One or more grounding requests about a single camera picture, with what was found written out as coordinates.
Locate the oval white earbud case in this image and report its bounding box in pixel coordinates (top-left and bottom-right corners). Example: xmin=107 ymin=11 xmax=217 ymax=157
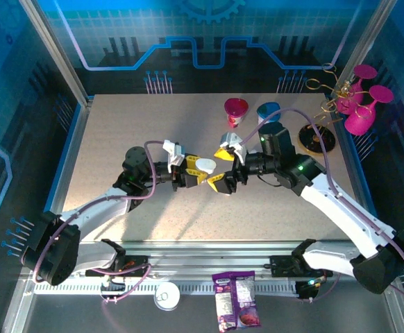
xmin=194 ymin=157 xmax=218 ymax=176

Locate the pink lid yogurt cup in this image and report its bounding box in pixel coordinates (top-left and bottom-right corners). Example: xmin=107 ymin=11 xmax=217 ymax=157
xmin=224 ymin=98 xmax=250 ymax=129

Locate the blue lid yogurt cup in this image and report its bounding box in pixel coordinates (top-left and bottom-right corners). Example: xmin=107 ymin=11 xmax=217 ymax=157
xmin=256 ymin=102 xmax=282 ymax=126

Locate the blue table border strip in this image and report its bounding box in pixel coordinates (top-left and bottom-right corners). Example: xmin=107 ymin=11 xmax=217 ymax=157
xmin=337 ymin=114 xmax=378 ymax=218
xmin=44 ymin=99 xmax=91 ymax=214

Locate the pink stemmed glass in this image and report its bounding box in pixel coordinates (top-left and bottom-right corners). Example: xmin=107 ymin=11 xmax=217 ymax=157
xmin=344 ymin=85 xmax=394 ymax=136
xmin=337 ymin=64 xmax=378 ymax=115

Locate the purple snack bag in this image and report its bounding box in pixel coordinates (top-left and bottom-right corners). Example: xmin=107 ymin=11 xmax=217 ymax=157
xmin=211 ymin=270 xmax=262 ymax=333

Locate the black controller box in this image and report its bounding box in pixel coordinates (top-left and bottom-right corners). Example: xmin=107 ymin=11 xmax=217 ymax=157
xmin=296 ymin=280 xmax=319 ymax=301

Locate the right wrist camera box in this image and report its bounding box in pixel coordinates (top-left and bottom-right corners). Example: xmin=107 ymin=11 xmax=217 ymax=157
xmin=219 ymin=131 xmax=246 ymax=157

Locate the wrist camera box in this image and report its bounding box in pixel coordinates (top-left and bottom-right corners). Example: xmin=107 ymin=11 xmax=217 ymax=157
xmin=219 ymin=131 xmax=246 ymax=157
xmin=162 ymin=139 xmax=185 ymax=173

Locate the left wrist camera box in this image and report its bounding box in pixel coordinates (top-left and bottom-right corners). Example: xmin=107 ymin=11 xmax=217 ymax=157
xmin=162 ymin=139 xmax=185 ymax=173

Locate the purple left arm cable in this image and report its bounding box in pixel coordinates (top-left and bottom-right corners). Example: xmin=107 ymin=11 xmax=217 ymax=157
xmin=31 ymin=140 xmax=180 ymax=305

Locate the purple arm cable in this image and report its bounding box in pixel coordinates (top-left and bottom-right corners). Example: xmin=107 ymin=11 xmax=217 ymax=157
xmin=31 ymin=140 xmax=180 ymax=305
xmin=242 ymin=108 xmax=404 ymax=309

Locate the gold wire rack black base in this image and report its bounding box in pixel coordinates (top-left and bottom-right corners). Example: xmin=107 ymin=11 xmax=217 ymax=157
xmin=298 ymin=62 xmax=366 ymax=159

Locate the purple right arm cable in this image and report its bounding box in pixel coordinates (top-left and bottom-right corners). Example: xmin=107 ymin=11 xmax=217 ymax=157
xmin=242 ymin=108 xmax=404 ymax=309

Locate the aluminium frame rail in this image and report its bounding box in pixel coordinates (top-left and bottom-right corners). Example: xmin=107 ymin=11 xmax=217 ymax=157
xmin=21 ymin=239 xmax=397 ymax=282

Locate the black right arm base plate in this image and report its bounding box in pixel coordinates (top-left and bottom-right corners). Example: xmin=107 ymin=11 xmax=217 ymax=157
xmin=269 ymin=255 xmax=330 ymax=278

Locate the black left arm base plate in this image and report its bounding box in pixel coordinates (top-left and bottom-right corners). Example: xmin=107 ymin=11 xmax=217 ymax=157
xmin=83 ymin=255 xmax=151 ymax=278

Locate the white slotted cable duct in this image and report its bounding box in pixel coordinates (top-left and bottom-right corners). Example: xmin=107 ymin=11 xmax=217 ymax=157
xmin=35 ymin=280 xmax=298 ymax=296

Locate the aluminium frame post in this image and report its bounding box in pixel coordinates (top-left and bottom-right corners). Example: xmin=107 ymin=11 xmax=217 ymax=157
xmin=336 ymin=0 xmax=399 ymax=89
xmin=19 ymin=0 xmax=94 ymax=107

